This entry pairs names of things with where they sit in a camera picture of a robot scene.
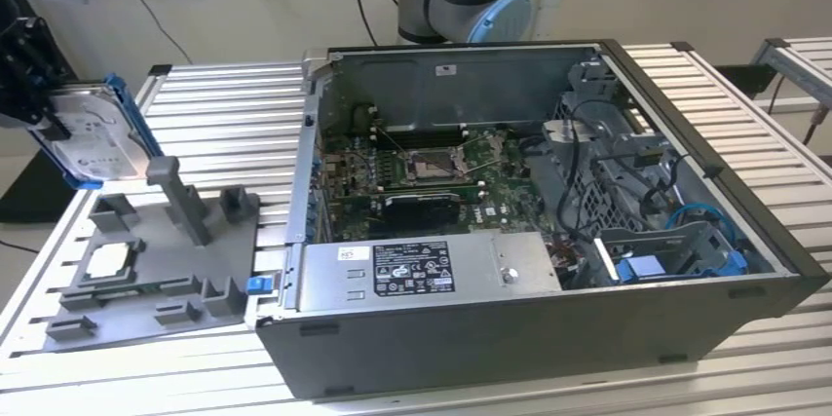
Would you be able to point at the silver CPU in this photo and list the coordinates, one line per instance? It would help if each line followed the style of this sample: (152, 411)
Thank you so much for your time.
(112, 260)

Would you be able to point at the blue case latch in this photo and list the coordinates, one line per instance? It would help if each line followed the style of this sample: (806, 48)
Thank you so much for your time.
(258, 286)

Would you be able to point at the black graphics card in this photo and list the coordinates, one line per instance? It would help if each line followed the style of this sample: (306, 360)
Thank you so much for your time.
(418, 214)

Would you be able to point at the black stand with base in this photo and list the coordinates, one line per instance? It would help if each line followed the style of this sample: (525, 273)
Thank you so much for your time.
(25, 197)

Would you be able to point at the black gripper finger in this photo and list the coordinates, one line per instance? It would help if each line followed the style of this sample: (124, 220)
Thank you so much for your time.
(53, 129)

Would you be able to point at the locking lever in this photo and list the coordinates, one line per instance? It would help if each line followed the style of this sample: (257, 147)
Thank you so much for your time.
(393, 139)

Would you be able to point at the CPU socket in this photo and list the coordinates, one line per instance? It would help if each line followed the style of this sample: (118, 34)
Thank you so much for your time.
(432, 167)

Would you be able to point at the hard disk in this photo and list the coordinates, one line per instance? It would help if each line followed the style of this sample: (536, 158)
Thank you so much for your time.
(97, 143)

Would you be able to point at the black RAM slot bank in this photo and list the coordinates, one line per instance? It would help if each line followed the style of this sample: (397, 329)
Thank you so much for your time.
(429, 188)
(418, 131)

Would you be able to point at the grey perforated drive cage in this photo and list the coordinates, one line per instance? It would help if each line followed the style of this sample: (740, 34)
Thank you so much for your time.
(610, 192)

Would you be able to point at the black box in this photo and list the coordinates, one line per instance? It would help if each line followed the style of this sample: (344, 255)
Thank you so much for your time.
(746, 79)

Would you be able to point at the silver power supply unit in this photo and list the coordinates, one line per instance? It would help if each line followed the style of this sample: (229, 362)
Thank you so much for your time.
(325, 284)

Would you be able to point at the aluminium frame table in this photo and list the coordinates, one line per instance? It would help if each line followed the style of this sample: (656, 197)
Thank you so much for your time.
(798, 60)

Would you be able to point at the black open PC case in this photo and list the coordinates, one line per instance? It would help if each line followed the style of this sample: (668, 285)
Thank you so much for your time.
(454, 348)

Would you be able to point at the grey metal disk bay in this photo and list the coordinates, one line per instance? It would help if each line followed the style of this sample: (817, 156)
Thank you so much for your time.
(676, 240)

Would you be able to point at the green RAM stick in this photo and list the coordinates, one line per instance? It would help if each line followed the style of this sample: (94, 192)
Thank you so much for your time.
(129, 285)

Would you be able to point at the blue plastic disk carrier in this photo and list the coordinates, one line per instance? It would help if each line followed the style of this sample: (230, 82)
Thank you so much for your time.
(640, 269)

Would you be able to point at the green motherboard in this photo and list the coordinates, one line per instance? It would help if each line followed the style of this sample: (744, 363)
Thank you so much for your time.
(506, 201)

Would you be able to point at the grey plastic parts rack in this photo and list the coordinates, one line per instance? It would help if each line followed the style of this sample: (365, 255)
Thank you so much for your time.
(165, 267)

